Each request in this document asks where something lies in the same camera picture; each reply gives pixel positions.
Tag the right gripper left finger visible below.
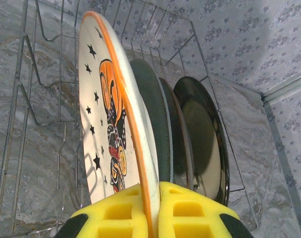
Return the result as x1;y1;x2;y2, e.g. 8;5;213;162
53;183;153;238

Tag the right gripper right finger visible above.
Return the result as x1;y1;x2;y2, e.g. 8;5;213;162
158;181;254;238

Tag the black plate with patchwork rim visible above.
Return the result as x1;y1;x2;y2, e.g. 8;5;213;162
173;76;230;206

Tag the white star plate orange rim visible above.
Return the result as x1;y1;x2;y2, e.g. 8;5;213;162
78;11;161;238

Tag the plain blue plate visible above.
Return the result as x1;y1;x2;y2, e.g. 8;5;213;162
129;59;175;184

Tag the aluminium side frame rail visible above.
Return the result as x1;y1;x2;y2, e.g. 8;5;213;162
262;98;301;238

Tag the aluminium frame post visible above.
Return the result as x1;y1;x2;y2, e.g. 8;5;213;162
260;71;301;102

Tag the wire dish rack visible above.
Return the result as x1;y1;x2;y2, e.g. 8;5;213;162
0;0;259;238

